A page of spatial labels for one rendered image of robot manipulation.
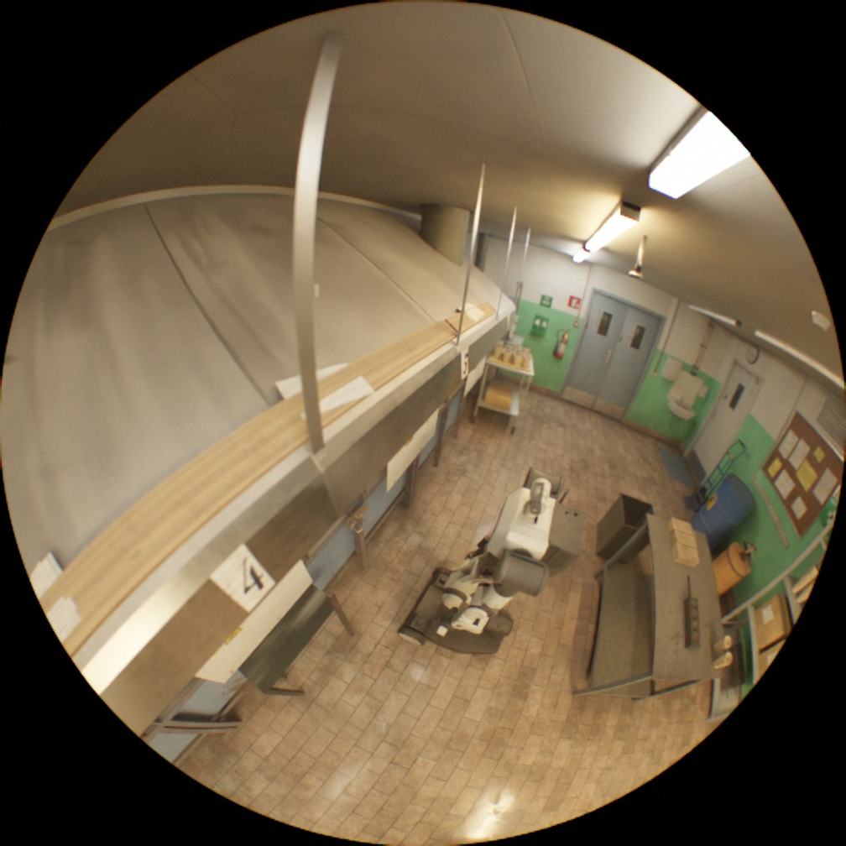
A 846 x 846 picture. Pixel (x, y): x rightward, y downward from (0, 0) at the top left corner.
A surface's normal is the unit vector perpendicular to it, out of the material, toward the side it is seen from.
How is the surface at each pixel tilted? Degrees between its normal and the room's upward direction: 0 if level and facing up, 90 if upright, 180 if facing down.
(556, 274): 90
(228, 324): 33
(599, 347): 90
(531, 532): 0
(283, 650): 0
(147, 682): 80
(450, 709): 0
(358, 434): 54
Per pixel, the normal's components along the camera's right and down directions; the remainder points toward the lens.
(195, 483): 0.58, -0.50
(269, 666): 0.11, -0.81
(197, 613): 0.90, 0.18
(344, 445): 0.79, -0.21
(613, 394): -0.43, 0.48
